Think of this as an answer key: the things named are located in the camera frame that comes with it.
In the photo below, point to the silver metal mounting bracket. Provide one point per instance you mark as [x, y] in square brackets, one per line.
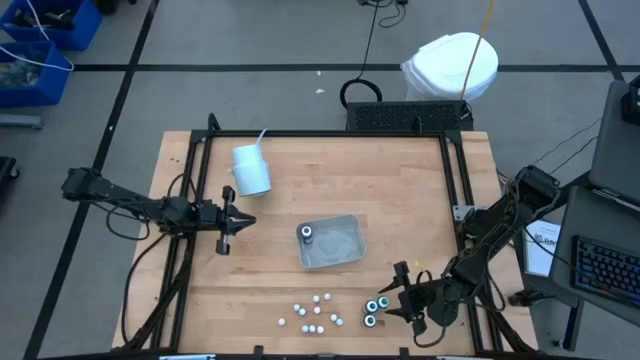
[461, 212]

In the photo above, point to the black desktop device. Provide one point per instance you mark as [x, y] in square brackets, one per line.
[631, 100]

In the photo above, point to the white bagged trash bin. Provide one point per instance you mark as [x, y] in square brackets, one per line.
[440, 65]

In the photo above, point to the black desk foot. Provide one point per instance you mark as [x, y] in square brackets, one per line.
[530, 297]

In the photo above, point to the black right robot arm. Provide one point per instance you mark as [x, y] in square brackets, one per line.
[495, 232]

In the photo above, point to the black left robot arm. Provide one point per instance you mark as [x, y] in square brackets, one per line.
[125, 199]

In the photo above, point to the blue storage bin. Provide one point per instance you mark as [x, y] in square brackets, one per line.
[45, 90]
[82, 30]

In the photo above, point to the large purple-capped dye bottle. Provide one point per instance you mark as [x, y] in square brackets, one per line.
[306, 232]

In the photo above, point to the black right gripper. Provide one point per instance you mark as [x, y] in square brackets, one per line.
[425, 302]

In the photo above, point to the black perforated computer case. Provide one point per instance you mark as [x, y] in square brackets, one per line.
[400, 116]

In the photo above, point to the large black-capped dye bottle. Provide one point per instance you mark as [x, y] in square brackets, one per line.
[369, 320]

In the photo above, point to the black aluminium table frame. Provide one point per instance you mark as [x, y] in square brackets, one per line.
[325, 134]

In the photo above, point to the grey metal bar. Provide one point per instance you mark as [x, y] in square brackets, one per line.
[20, 122]

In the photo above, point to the white printed paper sheet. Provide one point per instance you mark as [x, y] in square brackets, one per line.
[540, 255]

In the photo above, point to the large green-capped dye bottle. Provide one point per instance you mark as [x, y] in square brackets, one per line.
[383, 301]

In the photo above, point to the black backlit keyboard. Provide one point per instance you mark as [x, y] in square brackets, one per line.
[605, 270]

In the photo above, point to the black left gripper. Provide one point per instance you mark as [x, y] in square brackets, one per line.
[225, 220]

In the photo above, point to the grey side desk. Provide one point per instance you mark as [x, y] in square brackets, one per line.
[615, 160]
[590, 215]

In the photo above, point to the large blue-capped dye bottle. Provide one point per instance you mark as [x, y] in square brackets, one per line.
[371, 306]

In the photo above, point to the grey plastic bin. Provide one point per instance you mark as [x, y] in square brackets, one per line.
[340, 245]

